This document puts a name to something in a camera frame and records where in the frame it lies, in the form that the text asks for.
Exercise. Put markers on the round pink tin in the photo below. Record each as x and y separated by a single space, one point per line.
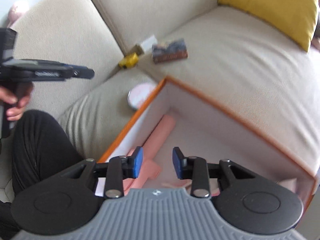
138 94

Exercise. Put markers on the small white box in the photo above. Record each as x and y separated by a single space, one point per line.
146 45

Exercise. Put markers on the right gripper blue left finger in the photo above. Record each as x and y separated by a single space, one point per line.
120 168

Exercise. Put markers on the yellow cushion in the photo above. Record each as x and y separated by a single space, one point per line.
297 19

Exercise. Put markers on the pink plastic toy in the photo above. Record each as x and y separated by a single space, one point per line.
149 168

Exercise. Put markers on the beige fabric sofa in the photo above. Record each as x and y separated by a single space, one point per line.
251 70

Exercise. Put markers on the printed picture card box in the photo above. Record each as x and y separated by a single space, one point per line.
169 51

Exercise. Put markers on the yellow round cap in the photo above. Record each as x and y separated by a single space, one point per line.
129 61

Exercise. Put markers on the person's left hand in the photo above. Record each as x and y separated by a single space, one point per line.
15 113

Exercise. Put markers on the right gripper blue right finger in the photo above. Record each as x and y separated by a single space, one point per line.
192 168

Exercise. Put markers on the black trouser leg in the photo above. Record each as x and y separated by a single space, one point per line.
40 150

